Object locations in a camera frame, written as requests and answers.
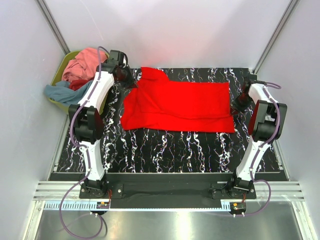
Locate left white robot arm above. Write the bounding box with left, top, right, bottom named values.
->
left=68, top=62, right=135, bottom=198

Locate pink t shirt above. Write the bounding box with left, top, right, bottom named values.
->
left=61, top=47, right=99, bottom=83

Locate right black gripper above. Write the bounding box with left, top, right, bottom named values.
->
left=229, top=92, right=252, bottom=115

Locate grey blue t shirt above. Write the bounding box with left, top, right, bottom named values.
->
left=44, top=80, right=93, bottom=107

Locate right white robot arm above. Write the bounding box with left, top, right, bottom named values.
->
left=227, top=79, right=288, bottom=199

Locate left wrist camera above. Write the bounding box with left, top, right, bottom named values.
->
left=108, top=50, right=129, bottom=68

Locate white slotted cable duct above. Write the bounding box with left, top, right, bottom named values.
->
left=44, top=200, right=231, bottom=212

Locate bright red t shirt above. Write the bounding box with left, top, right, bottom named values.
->
left=120, top=67, right=235, bottom=134

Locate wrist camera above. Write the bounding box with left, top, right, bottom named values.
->
left=108, top=50, right=129, bottom=68
left=243, top=74, right=258, bottom=89

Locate olive green laundry basket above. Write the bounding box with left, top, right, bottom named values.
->
left=44, top=47, right=109, bottom=113

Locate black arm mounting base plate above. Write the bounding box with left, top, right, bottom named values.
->
left=81, top=173, right=257, bottom=200

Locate left aluminium frame post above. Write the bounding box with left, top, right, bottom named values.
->
left=35, top=0, right=71, bottom=55

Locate aluminium frame post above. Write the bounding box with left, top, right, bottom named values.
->
left=35, top=0, right=71, bottom=55
left=251, top=0, right=300, bottom=75

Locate dark red t shirt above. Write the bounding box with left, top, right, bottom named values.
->
left=68, top=79, right=91, bottom=91

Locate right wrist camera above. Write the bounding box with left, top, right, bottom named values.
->
left=243, top=74, right=258, bottom=89

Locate right aluminium frame post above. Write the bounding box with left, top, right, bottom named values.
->
left=251, top=0, right=300, bottom=75

